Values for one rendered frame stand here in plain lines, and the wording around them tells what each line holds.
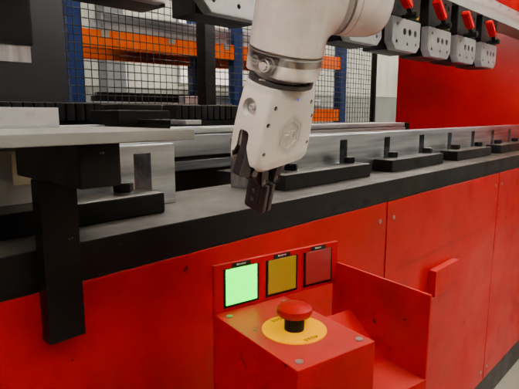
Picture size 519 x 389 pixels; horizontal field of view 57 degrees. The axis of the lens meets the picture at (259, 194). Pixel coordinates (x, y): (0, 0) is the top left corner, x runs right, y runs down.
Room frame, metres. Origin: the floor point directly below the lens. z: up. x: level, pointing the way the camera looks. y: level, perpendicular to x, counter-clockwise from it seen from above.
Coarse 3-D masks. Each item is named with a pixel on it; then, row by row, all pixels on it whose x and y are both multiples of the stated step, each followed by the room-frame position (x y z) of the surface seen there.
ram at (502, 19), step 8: (448, 0) 1.46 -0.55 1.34; (456, 0) 1.51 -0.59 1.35; (464, 0) 1.55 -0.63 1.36; (472, 0) 1.59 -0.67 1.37; (496, 0) 1.75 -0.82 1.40; (504, 0) 1.81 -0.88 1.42; (512, 0) 1.87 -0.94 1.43; (472, 8) 1.60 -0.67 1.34; (480, 8) 1.65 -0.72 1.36; (488, 8) 1.70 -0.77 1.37; (512, 8) 1.88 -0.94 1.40; (488, 16) 1.70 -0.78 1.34; (496, 16) 1.76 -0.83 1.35; (504, 16) 1.82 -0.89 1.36; (504, 24) 1.83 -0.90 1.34; (512, 24) 1.89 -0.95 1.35; (504, 32) 2.02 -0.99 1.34; (512, 32) 2.02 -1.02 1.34
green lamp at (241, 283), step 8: (256, 264) 0.57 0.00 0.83; (232, 272) 0.55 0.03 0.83; (240, 272) 0.56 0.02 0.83; (248, 272) 0.56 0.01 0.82; (256, 272) 0.57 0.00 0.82; (232, 280) 0.55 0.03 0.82; (240, 280) 0.56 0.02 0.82; (248, 280) 0.56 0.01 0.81; (256, 280) 0.57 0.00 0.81; (232, 288) 0.55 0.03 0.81; (240, 288) 0.56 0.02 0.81; (248, 288) 0.56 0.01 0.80; (256, 288) 0.57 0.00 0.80; (232, 296) 0.55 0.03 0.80; (240, 296) 0.56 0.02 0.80; (248, 296) 0.56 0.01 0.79; (256, 296) 0.57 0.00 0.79
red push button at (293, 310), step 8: (280, 304) 0.50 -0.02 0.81; (288, 304) 0.50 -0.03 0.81; (296, 304) 0.50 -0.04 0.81; (304, 304) 0.50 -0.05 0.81; (280, 312) 0.49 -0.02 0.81; (288, 312) 0.48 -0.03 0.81; (296, 312) 0.48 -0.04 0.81; (304, 312) 0.48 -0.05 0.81; (312, 312) 0.49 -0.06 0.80; (288, 320) 0.49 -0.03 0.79; (296, 320) 0.48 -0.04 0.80; (288, 328) 0.49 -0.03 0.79; (296, 328) 0.49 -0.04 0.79
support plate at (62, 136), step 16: (0, 128) 0.50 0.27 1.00; (16, 128) 0.50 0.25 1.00; (32, 128) 0.50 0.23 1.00; (48, 128) 0.50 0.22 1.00; (64, 128) 0.50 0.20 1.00; (80, 128) 0.50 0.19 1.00; (96, 128) 0.50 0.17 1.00; (112, 128) 0.50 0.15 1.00; (128, 128) 0.50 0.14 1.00; (144, 128) 0.50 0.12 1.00; (160, 128) 0.50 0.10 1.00; (0, 144) 0.35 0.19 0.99; (16, 144) 0.35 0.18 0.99; (32, 144) 0.36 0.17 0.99; (48, 144) 0.37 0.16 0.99; (64, 144) 0.38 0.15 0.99; (80, 144) 0.39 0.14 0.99
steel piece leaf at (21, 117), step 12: (0, 108) 0.51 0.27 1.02; (12, 108) 0.51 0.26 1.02; (24, 108) 0.52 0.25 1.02; (36, 108) 0.53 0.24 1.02; (48, 108) 0.54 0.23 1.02; (0, 120) 0.51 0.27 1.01; (12, 120) 0.51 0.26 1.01; (24, 120) 0.52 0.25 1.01; (36, 120) 0.53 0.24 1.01; (48, 120) 0.54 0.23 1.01
